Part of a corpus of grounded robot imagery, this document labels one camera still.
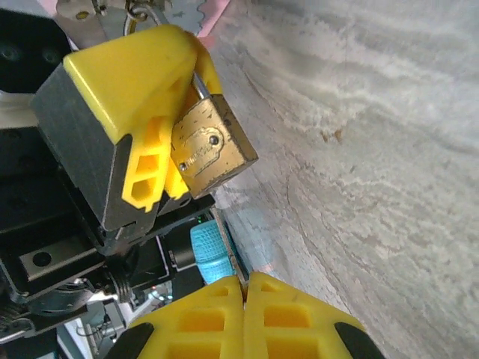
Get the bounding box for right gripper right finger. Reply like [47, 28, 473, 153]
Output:
[243, 270, 387, 359]

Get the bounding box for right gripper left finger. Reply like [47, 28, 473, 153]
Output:
[115, 274, 246, 359]

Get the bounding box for pastel cartoon tin box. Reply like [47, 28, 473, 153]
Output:
[48, 0, 232, 40]

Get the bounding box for blue toy microphone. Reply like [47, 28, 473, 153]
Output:
[189, 219, 240, 283]

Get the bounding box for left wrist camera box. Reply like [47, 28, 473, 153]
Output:
[0, 9, 74, 129]

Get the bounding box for brass padlock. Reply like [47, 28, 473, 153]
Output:
[170, 73, 260, 200]

